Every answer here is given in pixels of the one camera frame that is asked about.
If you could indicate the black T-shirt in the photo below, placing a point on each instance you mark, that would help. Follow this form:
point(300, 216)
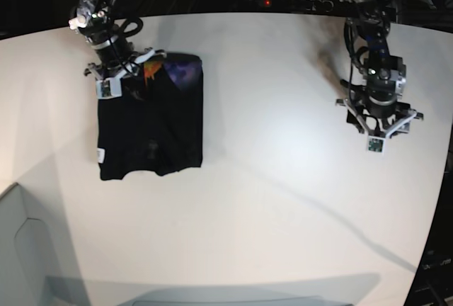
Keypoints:
point(157, 123)

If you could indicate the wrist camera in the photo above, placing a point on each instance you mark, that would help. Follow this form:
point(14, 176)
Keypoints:
point(375, 144)
point(109, 88)

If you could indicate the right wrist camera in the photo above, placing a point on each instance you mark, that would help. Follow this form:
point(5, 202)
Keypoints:
point(109, 88)

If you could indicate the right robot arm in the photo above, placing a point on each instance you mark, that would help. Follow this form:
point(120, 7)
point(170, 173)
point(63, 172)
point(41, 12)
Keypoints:
point(94, 19)

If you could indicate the white cardboard box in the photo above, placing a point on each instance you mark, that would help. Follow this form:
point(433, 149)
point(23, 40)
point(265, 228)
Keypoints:
point(36, 268)

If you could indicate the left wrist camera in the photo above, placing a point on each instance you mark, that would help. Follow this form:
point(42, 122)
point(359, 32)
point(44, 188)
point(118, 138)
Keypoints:
point(375, 144)

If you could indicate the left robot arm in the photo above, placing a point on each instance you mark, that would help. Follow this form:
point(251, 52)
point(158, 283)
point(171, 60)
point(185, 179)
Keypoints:
point(365, 36)

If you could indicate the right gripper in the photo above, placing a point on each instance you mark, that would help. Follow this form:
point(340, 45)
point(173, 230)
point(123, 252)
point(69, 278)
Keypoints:
point(119, 59)

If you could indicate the black power strip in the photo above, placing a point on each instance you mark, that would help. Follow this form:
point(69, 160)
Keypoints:
point(288, 6)

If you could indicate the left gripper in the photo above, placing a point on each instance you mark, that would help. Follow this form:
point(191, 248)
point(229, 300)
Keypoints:
point(378, 113)

